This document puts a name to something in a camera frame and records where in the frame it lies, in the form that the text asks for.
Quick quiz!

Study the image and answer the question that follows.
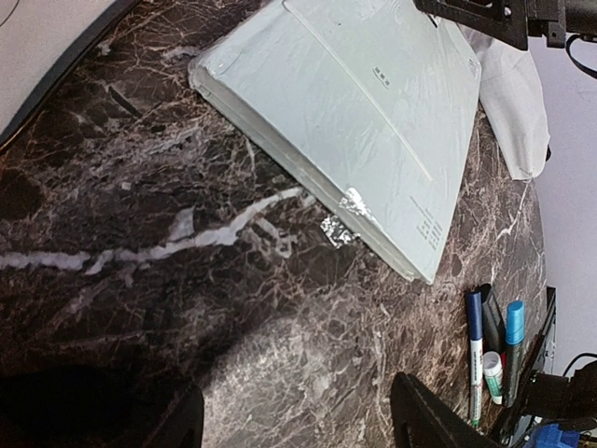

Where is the white green glue stick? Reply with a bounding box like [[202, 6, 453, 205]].
[[483, 351, 503, 405]]

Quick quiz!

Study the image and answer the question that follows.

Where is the black marker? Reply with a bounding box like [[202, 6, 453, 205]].
[[479, 283, 506, 354]]

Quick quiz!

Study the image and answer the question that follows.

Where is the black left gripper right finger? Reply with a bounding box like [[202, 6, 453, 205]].
[[390, 372, 490, 448]]

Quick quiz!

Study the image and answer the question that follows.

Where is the blue-capped black highlighter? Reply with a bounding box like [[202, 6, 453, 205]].
[[503, 301, 525, 408]]

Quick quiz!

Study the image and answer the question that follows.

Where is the blue-capped white marker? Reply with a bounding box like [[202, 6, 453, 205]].
[[465, 291, 483, 427]]

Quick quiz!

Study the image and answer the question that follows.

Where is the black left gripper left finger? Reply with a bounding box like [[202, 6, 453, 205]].
[[141, 385, 205, 447]]

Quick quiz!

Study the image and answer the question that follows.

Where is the black student bag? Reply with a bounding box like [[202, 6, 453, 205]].
[[1, 364, 158, 447]]

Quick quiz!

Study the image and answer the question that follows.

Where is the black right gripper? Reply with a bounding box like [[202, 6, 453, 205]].
[[414, 0, 597, 50]]

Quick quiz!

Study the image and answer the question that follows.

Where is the grey shrink-wrapped notebook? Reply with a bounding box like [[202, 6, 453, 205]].
[[188, 1, 481, 283]]

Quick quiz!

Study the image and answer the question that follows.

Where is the white cloth pouch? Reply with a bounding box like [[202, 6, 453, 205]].
[[460, 25, 550, 180]]

